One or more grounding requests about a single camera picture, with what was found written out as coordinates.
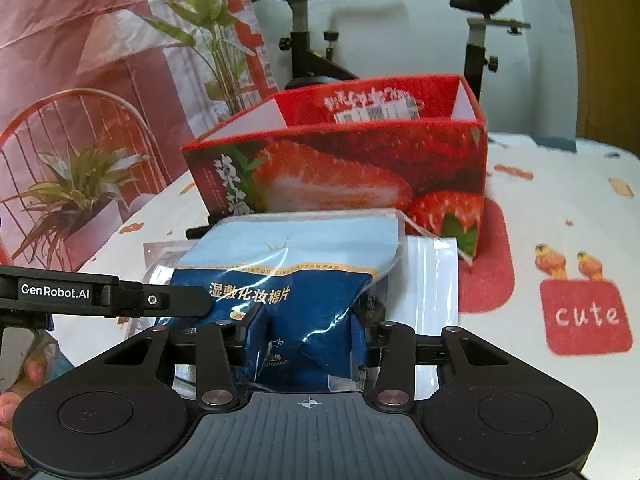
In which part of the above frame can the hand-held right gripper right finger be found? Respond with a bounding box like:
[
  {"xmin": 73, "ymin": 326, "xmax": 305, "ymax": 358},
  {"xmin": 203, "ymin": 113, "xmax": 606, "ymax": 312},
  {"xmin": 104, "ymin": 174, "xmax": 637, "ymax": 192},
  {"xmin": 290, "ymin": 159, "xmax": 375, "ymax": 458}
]
[{"xmin": 365, "ymin": 320, "xmax": 483, "ymax": 408}]

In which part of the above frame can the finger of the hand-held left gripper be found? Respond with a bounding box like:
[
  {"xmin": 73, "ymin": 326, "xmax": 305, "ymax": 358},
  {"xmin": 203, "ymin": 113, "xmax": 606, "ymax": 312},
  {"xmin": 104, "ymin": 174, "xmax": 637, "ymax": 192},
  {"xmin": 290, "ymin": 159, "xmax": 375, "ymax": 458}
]
[{"xmin": 117, "ymin": 282, "xmax": 215, "ymax": 320}]

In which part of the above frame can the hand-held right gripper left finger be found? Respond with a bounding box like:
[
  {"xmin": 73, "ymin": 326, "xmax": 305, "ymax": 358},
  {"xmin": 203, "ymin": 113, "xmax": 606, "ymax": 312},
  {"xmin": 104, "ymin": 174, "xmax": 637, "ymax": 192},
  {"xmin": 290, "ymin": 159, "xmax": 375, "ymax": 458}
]
[{"xmin": 92, "ymin": 321, "xmax": 251, "ymax": 409}]

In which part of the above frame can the blue cotton pad packet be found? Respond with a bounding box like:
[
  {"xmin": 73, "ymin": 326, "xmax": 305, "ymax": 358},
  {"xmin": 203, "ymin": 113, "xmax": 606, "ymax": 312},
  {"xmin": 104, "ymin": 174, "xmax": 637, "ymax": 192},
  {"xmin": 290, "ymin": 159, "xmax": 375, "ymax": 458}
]
[{"xmin": 150, "ymin": 208, "xmax": 408, "ymax": 393}]

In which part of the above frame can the red strawberry print box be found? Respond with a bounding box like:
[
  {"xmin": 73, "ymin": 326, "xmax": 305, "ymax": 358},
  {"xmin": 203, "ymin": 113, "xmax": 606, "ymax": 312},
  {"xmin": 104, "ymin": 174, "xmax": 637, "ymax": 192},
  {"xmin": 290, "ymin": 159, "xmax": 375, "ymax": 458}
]
[{"xmin": 181, "ymin": 75, "xmax": 488, "ymax": 261}]

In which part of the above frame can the person's left hand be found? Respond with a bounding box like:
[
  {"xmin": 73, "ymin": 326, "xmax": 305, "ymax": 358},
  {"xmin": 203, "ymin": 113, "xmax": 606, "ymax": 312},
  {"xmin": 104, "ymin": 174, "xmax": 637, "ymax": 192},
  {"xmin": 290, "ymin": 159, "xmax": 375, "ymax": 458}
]
[{"xmin": 0, "ymin": 332, "xmax": 63, "ymax": 468}]

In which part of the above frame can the clear plastic packet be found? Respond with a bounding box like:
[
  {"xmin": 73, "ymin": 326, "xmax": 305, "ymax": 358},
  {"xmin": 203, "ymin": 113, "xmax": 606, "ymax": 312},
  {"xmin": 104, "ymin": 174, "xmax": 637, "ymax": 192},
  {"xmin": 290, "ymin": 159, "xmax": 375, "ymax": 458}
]
[{"xmin": 125, "ymin": 240, "xmax": 201, "ymax": 341}]

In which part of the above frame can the white plastic packet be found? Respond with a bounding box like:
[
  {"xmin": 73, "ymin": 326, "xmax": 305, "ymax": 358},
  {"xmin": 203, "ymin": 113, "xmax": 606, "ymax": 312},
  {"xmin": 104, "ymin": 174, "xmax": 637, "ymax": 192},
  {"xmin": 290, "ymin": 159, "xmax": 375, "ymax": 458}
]
[{"xmin": 372, "ymin": 234, "xmax": 460, "ymax": 401}]

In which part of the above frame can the cartoon printed tablecloth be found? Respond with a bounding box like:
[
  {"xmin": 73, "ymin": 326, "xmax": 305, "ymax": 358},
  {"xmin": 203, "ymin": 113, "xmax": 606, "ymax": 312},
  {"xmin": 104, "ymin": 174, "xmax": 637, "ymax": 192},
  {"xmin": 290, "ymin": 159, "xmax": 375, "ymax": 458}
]
[{"xmin": 65, "ymin": 132, "xmax": 640, "ymax": 471}]

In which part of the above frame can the pink printed curtain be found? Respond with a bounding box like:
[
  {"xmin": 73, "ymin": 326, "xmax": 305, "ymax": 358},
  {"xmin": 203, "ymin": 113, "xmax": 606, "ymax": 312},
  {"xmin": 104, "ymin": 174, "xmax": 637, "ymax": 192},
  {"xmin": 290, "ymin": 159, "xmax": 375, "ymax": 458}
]
[{"xmin": 0, "ymin": 0, "xmax": 278, "ymax": 273}]

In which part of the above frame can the black exercise bike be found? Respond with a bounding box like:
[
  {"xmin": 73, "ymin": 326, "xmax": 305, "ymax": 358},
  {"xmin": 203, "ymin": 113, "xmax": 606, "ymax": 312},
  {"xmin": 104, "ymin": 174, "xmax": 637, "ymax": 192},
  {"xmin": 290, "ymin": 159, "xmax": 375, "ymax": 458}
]
[{"xmin": 235, "ymin": 0, "xmax": 531, "ymax": 106}]

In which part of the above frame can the brown wooden door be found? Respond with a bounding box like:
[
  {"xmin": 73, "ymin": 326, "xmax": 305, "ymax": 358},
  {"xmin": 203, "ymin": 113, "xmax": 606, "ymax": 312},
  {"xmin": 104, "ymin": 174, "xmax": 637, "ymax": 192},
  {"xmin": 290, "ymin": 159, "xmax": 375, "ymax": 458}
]
[{"xmin": 565, "ymin": 0, "xmax": 640, "ymax": 156}]

